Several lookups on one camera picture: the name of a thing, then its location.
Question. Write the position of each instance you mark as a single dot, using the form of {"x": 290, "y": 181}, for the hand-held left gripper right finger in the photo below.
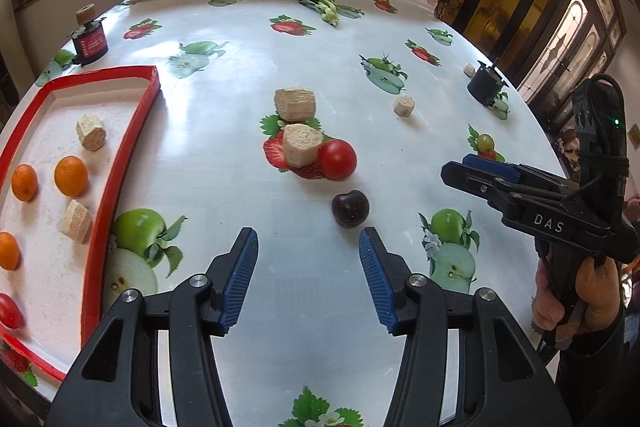
{"x": 377, "y": 277}

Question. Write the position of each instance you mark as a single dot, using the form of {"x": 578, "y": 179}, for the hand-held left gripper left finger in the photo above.
{"x": 240, "y": 277}

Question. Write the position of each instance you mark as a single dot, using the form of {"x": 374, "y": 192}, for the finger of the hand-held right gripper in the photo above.
{"x": 490, "y": 164}
{"x": 465, "y": 177}

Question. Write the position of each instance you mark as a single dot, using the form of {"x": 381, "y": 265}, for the dark purple plum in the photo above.
{"x": 350, "y": 208}

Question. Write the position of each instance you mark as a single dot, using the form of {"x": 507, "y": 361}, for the orange mandarin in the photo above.
{"x": 71, "y": 176}
{"x": 8, "y": 250}
{"x": 24, "y": 182}

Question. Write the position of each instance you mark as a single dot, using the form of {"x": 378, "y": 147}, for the red tomato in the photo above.
{"x": 10, "y": 311}
{"x": 337, "y": 159}

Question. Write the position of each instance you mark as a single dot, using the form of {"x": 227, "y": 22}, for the red rimmed tray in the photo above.
{"x": 50, "y": 117}

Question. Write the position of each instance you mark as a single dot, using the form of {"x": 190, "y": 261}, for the person's right forearm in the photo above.
{"x": 600, "y": 382}

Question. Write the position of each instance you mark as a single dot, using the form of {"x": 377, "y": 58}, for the person's right hand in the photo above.
{"x": 602, "y": 297}

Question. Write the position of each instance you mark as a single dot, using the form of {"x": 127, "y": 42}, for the green grape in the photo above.
{"x": 484, "y": 141}

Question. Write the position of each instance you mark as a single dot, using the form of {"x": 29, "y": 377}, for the black round container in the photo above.
{"x": 484, "y": 87}

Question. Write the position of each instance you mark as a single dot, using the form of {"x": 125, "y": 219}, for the arched glass door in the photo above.
{"x": 575, "y": 37}

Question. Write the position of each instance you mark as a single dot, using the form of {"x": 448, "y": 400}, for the green bok choy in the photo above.
{"x": 320, "y": 2}

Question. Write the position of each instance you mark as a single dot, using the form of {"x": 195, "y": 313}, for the black jar with red label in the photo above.
{"x": 90, "y": 43}

